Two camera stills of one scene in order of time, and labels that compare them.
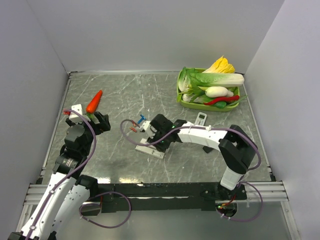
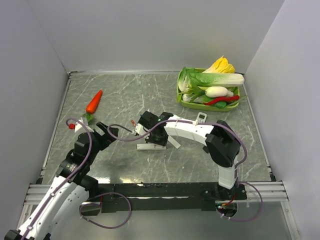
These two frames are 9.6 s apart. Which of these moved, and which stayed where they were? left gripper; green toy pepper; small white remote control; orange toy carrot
Moved: left gripper
Stayed: orange toy carrot; small white remote control; green toy pepper
